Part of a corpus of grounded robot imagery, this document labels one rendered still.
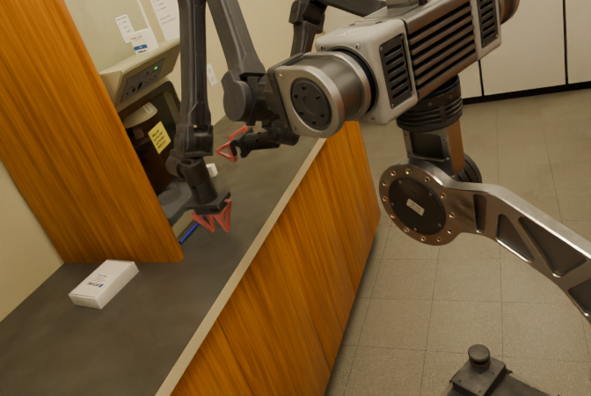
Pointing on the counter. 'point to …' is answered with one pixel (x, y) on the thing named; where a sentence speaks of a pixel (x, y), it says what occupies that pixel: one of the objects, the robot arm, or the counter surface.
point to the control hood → (111, 79)
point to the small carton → (143, 40)
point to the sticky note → (159, 137)
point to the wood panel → (69, 130)
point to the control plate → (142, 79)
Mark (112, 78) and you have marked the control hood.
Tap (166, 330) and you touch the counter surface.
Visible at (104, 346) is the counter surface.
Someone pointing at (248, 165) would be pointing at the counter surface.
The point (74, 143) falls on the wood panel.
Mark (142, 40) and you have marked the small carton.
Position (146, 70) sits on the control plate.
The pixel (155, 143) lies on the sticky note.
